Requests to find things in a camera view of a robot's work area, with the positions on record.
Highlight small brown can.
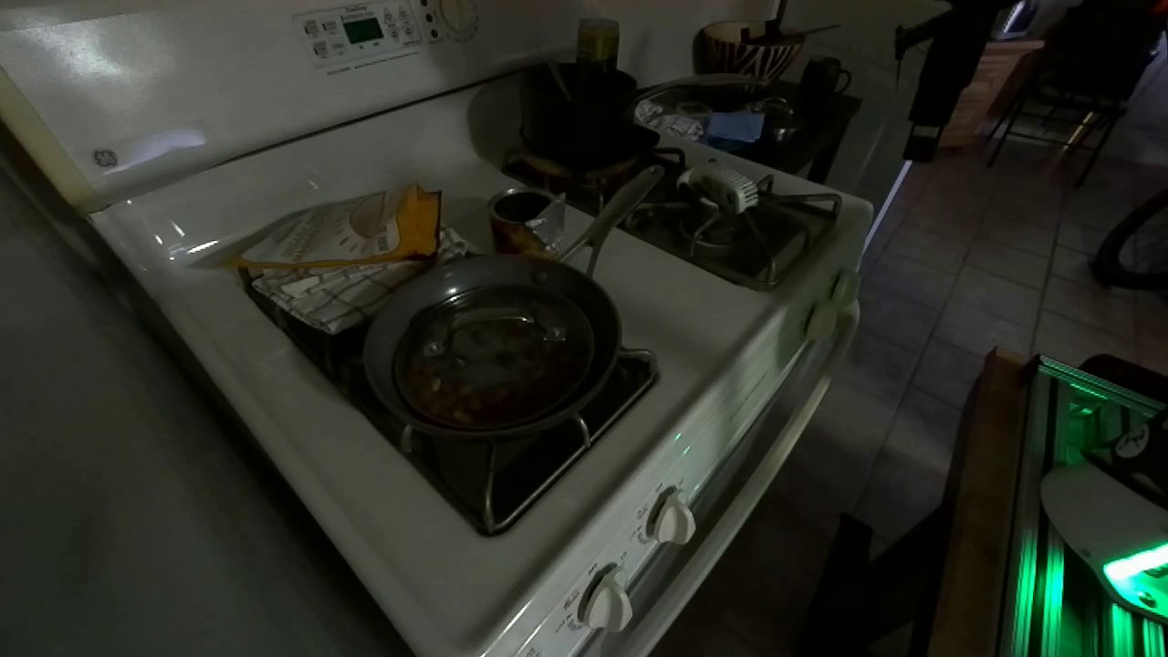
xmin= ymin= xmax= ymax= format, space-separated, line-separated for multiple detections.
xmin=489 ymin=185 xmax=567 ymax=254

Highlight green-lit robot base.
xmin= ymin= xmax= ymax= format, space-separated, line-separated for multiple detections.
xmin=924 ymin=352 xmax=1168 ymax=657

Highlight white gas stove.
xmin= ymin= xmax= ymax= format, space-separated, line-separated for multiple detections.
xmin=0 ymin=0 xmax=869 ymax=657

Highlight grey frying pan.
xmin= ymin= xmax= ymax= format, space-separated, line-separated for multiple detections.
xmin=362 ymin=165 xmax=665 ymax=442

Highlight left stove burner grate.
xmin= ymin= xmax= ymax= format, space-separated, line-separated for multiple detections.
xmin=245 ymin=272 xmax=656 ymax=536

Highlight stove burner grate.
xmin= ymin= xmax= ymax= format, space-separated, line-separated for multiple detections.
xmin=503 ymin=145 xmax=844 ymax=289
xmin=245 ymin=272 xmax=656 ymax=536

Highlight right stove burner grate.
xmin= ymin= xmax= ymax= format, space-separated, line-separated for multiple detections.
xmin=503 ymin=145 xmax=844 ymax=289

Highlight white stove knob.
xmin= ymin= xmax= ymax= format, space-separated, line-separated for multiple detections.
xmin=577 ymin=567 xmax=632 ymax=631
xmin=646 ymin=490 xmax=696 ymax=545

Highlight blue cloth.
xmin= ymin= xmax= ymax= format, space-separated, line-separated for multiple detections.
xmin=706 ymin=112 xmax=767 ymax=145

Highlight yellow-lidded jar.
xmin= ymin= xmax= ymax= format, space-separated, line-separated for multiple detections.
xmin=577 ymin=18 xmax=621 ymax=64

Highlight dark side table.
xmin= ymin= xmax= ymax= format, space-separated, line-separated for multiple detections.
xmin=632 ymin=77 xmax=863 ymax=181

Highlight striped woven basket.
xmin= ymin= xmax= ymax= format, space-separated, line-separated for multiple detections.
xmin=695 ymin=21 xmax=808 ymax=83

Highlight dark mug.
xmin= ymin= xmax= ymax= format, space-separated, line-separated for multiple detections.
xmin=800 ymin=55 xmax=850 ymax=109

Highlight stove control panel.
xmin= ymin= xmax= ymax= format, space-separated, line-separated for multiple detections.
xmin=295 ymin=0 xmax=479 ymax=72

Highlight dark chair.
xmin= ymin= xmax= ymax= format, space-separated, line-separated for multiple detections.
xmin=990 ymin=0 xmax=1166 ymax=181

